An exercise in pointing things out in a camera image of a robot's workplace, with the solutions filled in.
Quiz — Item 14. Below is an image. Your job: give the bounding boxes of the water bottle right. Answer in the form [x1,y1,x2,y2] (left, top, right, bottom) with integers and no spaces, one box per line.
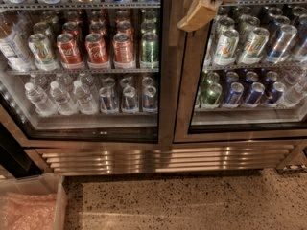
[74,80,98,115]

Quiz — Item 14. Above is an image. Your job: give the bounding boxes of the water bottle middle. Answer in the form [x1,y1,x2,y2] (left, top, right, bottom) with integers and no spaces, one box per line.
[50,81,78,116]

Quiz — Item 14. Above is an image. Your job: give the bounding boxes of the water bottle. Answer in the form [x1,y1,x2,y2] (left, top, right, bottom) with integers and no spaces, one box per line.
[50,81,78,116]
[74,80,98,115]
[24,82,57,117]

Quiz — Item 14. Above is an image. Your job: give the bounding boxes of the energy drink can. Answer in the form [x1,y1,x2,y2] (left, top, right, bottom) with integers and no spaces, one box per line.
[122,86,138,113]
[143,86,157,113]
[99,86,118,114]

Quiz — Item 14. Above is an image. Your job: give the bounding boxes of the white green soda can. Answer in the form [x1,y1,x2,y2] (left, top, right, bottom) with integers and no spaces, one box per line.
[28,34,59,71]

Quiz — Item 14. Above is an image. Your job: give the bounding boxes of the steel fridge vent grille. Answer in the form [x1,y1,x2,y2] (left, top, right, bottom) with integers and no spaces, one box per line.
[26,139,306,176]

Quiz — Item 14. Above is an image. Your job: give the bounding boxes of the energy drink can left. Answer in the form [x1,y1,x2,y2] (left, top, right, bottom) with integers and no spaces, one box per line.
[99,86,118,114]

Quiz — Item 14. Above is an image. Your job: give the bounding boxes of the energy drink can middle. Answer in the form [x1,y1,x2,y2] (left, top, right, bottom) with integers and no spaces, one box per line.
[122,86,138,113]

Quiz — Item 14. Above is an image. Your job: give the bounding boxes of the water bottle left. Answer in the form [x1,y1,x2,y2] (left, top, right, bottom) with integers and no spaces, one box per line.
[24,82,57,117]

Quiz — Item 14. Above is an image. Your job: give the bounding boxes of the large labelled drink bottle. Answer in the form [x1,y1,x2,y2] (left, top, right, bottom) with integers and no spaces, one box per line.
[0,13,35,72]

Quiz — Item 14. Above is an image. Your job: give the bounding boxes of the clear plastic storage bin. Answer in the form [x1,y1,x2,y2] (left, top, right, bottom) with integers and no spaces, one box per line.
[0,173,67,230]

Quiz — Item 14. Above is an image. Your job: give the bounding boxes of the silver blue tall can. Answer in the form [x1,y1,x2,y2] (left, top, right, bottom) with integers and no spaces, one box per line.
[265,25,297,63]

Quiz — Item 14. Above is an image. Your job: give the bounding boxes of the white soda can right fridge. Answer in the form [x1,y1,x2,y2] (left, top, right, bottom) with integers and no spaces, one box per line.
[213,29,239,65]

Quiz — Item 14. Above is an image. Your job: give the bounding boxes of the red cola can left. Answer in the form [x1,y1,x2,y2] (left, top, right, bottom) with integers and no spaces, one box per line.
[57,33,84,70]

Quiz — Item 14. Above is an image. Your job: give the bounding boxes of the glass fridge door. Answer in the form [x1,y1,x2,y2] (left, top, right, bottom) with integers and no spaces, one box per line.
[175,0,307,142]
[0,0,182,149]

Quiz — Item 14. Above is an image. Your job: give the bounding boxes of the red cola can middle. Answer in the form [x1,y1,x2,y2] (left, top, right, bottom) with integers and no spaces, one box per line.
[85,33,110,69]

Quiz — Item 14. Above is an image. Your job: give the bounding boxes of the energy drink can right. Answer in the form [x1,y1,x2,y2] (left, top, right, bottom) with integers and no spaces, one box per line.
[143,86,157,113]

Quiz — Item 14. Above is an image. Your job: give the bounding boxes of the blue can lower left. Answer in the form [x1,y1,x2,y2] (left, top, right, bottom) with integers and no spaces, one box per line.
[223,81,244,107]

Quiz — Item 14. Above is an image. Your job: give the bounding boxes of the water bottle right fridge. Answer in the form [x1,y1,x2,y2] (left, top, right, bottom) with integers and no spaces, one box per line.
[282,77,307,107]

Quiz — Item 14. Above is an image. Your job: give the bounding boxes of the red cola can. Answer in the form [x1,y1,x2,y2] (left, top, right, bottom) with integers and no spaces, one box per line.
[57,33,84,70]
[85,33,110,69]

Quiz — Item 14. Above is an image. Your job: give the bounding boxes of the green can lower shelf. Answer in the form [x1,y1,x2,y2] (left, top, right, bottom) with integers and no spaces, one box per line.
[201,83,223,109]

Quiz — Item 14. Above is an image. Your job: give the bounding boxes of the pink bubble wrap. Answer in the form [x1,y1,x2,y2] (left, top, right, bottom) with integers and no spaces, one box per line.
[0,193,57,230]

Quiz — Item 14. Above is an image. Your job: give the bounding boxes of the blue can lower right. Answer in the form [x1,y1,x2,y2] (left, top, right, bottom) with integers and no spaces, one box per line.
[264,81,286,107]

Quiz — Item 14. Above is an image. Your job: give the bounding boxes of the blue can lower middle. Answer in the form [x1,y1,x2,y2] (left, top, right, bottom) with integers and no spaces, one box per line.
[244,82,265,107]

